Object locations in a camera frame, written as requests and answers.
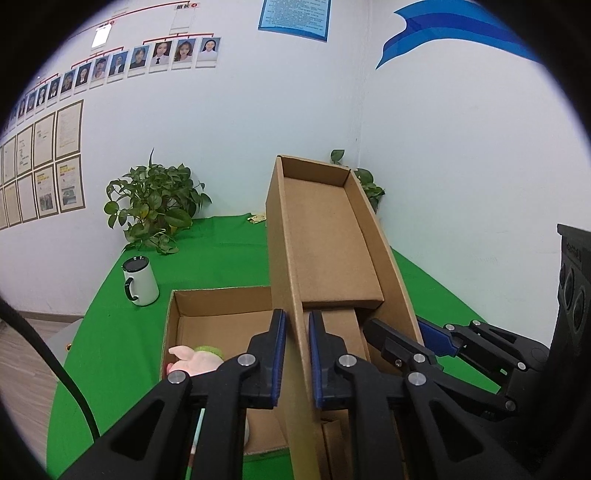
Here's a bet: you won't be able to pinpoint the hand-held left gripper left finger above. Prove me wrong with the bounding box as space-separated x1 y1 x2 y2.
60 308 287 480

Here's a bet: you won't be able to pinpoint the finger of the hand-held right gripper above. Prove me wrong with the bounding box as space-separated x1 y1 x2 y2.
416 316 550 374
362 318 518 423

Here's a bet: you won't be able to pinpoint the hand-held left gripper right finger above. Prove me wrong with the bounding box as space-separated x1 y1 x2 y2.
308 309 532 480

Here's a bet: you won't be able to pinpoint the large cardboard box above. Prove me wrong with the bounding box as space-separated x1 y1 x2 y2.
159 285 289 457

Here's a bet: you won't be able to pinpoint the narrow cardboard box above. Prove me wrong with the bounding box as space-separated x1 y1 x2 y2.
267 154 426 480

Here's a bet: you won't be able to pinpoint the pink and green plush toy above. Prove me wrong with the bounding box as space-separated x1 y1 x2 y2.
165 344 227 384

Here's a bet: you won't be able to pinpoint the green striped pen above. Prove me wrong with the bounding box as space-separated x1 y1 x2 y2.
185 408 206 480

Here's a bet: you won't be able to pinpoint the small potted plant brown pot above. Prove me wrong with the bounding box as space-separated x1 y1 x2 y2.
329 148 386 214

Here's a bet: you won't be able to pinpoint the white mug with black lid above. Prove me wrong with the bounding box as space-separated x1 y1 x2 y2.
121 255 160 306

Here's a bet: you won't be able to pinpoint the green table cloth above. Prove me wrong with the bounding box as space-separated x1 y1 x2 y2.
46 213 502 480

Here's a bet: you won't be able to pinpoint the large green potted plant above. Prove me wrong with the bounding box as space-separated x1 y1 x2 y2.
104 148 213 256

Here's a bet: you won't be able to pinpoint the row of portrait photos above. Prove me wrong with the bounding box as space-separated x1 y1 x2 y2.
4 38 222 132

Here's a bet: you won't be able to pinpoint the blue notice poster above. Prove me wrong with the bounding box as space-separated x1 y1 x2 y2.
257 0 332 43

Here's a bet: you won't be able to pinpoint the group of framed wall documents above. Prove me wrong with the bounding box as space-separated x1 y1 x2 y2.
0 99 88 230

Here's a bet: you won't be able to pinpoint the blue wave wall decal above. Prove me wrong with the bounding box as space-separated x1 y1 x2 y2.
375 0 543 70

